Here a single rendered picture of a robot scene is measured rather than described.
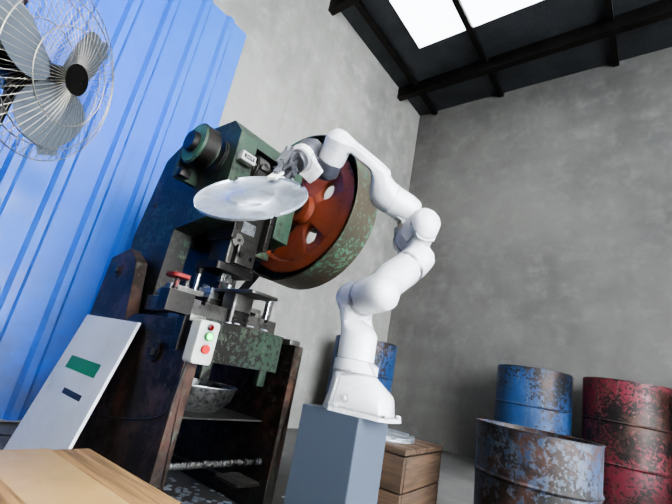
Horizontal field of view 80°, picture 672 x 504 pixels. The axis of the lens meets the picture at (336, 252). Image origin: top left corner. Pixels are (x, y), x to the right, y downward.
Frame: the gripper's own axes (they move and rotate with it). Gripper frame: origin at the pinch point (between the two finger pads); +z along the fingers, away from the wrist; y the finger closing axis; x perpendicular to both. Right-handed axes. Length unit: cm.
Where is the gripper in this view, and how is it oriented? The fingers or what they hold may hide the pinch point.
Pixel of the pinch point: (275, 178)
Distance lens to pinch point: 119.0
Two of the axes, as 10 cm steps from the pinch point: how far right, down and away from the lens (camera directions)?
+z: -2.3, 4.5, -8.6
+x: 9.7, 1.2, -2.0
